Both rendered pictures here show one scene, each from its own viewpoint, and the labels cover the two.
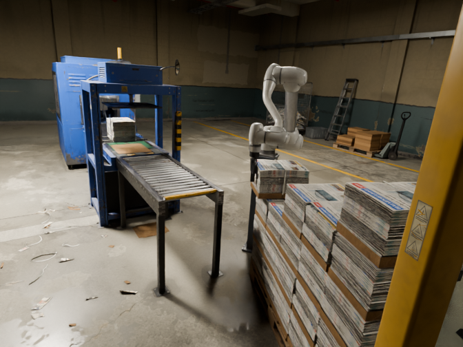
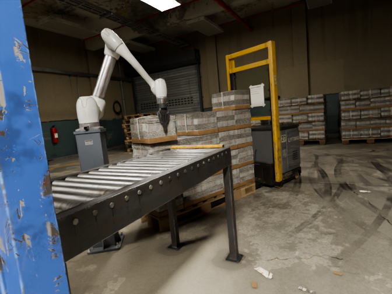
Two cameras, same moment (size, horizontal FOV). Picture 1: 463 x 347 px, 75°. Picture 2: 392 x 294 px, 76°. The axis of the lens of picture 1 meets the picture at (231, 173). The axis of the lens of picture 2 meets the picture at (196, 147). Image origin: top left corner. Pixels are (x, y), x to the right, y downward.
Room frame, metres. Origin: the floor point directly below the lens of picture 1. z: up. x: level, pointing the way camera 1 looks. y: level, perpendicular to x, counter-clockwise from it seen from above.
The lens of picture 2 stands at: (2.99, 1.91, 1.03)
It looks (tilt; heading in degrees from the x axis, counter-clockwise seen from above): 7 degrees down; 243
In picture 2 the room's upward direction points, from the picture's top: 5 degrees counter-clockwise
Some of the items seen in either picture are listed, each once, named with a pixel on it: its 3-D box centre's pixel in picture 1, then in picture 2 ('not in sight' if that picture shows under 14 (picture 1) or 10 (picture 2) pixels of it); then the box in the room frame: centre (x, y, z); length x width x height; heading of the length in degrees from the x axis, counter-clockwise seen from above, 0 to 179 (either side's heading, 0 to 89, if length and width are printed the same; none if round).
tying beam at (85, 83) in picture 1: (130, 87); not in sight; (3.56, 1.21, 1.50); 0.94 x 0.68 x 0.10; 123
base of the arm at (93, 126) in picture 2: (264, 151); (88, 126); (2.80, -0.30, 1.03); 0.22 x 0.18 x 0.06; 70
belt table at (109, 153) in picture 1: (133, 151); not in sight; (3.56, 1.21, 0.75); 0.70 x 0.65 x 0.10; 33
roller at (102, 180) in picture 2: (155, 168); (101, 184); (2.88, 0.76, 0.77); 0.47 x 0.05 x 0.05; 123
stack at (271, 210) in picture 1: (300, 272); (191, 172); (1.81, -0.53, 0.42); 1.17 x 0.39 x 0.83; 13
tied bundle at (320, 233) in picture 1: (348, 234); (214, 121); (1.40, -0.62, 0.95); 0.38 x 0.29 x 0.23; 102
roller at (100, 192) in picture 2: (151, 164); (74, 192); (2.99, 0.83, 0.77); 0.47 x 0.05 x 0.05; 123
